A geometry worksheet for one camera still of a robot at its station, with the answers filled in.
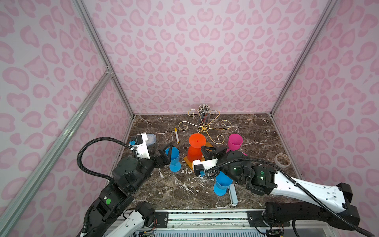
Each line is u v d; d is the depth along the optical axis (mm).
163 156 517
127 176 406
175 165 918
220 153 532
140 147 505
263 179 452
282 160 941
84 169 396
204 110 977
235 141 855
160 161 512
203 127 718
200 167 510
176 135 1066
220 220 746
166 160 526
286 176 441
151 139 1008
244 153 980
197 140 640
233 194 768
